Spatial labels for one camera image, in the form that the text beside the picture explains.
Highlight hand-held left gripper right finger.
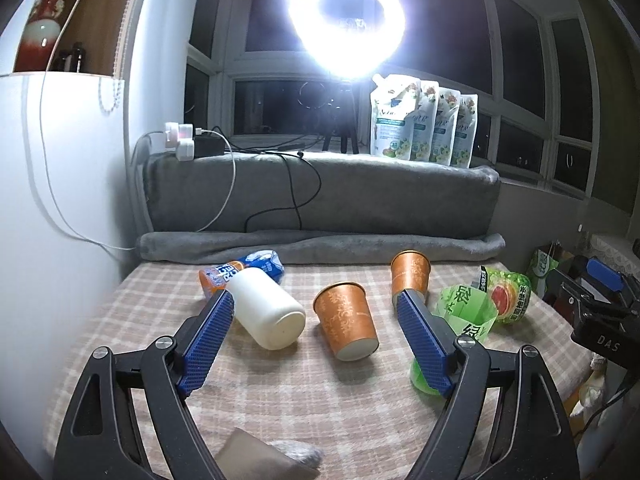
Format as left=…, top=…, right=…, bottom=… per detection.
left=395, top=289, right=583, bottom=480

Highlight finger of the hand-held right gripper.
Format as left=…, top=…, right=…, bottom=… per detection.
left=547, top=269, right=636, bottom=317
left=575, top=255, right=640, bottom=295

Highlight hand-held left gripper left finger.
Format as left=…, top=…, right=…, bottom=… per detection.
left=52, top=290, right=236, bottom=480

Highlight orange patterned paper cup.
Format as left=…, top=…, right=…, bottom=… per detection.
left=312, top=281, right=379, bottom=363
left=390, top=250, right=431, bottom=306

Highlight white plastic cup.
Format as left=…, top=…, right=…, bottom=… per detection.
left=225, top=267, right=307, bottom=351

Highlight white lace cloth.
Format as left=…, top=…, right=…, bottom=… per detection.
left=587, top=232, right=640, bottom=273

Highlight green paper bag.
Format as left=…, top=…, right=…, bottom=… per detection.
left=530, top=246, right=562, bottom=303

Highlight white soft toy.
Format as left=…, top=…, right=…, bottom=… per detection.
left=567, top=355, right=608, bottom=423

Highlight green grapefruit snack packet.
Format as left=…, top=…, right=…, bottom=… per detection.
left=477, top=265, right=533, bottom=326

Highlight blue and orange snack packet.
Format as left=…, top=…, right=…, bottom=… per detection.
left=198, top=249, right=285, bottom=297

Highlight checked beige table cloth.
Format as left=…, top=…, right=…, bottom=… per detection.
left=42, top=260, right=581, bottom=480

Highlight grey furry item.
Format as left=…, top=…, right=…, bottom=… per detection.
left=270, top=439, right=322, bottom=470

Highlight grey blanket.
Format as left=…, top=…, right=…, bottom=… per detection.
left=136, top=152, right=507, bottom=265

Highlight white green refill pouch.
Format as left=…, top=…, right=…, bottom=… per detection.
left=450, top=94, right=479, bottom=170
left=434, top=87, right=462, bottom=165
left=370, top=74, right=426, bottom=161
left=412, top=82, right=442, bottom=162

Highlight black power adapter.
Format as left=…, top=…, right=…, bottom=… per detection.
left=192, top=130, right=228, bottom=158

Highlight white cabinet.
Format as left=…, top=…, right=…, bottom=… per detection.
left=0, top=0, right=146, bottom=411

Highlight white framed window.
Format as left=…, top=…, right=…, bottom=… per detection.
left=187, top=0, right=640, bottom=211

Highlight black tripod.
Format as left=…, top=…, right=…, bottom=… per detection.
left=320, top=80, right=361, bottom=155

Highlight red and white vase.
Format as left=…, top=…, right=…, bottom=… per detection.
left=17, top=0, right=78, bottom=73

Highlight black cable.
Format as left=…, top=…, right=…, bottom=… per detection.
left=225, top=140, right=323, bottom=233

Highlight white cable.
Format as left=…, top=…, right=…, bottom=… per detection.
left=39, top=0, right=238, bottom=252

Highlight white bead cord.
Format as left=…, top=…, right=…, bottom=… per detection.
left=97, top=77, right=124, bottom=114

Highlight ring light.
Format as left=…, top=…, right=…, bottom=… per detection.
left=285, top=0, right=407, bottom=81

